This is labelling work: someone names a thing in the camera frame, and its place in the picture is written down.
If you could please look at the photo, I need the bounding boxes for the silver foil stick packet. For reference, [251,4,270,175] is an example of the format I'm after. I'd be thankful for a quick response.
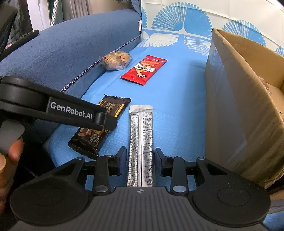
[127,105,155,187]

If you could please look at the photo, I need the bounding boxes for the black chocolate bar packet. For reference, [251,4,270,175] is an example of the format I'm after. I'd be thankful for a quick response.
[68,95,131,159]

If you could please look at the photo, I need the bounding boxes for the red spicy strip packet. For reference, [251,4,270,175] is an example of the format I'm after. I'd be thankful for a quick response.
[121,55,167,86]

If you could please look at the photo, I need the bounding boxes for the clear bag of peanuts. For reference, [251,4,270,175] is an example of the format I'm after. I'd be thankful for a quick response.
[99,51,131,71]

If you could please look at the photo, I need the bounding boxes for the person's left hand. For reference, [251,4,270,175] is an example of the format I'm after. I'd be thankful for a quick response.
[0,137,24,214]

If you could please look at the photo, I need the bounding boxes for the blue fan-pattern sofa cover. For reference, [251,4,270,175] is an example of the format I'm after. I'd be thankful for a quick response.
[44,0,284,231]

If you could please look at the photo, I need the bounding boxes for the grey curtain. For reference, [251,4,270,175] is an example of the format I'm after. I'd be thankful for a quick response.
[48,0,91,26]

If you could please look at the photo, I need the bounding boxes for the brown cardboard box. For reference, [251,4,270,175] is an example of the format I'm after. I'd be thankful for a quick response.
[205,29,283,188]

